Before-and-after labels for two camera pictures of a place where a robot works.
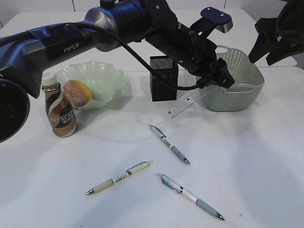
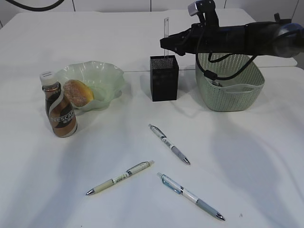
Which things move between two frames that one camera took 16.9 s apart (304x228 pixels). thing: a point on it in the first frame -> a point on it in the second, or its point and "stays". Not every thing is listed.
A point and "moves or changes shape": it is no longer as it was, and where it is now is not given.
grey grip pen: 176,152 stays
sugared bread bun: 78,93 stays
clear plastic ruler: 188,101 moves or changes shape
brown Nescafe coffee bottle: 61,113 stays
